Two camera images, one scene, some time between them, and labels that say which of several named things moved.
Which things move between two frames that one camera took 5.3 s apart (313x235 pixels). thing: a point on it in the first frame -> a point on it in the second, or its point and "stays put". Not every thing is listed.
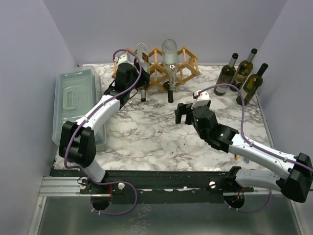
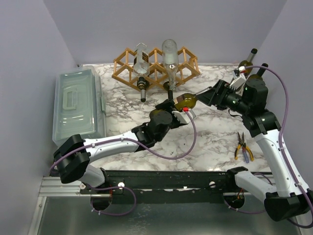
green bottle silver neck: (226, 77) -> (188, 100)
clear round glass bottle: (170, 60) stays put
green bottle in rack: (166, 84) stays put
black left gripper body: (143, 80) -> (168, 106)
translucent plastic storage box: (74, 88) stays put
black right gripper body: (187, 112) -> (218, 93)
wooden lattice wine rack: (188, 66) stays put
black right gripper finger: (181, 110) -> (209, 97)
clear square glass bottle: (143, 51) stays put
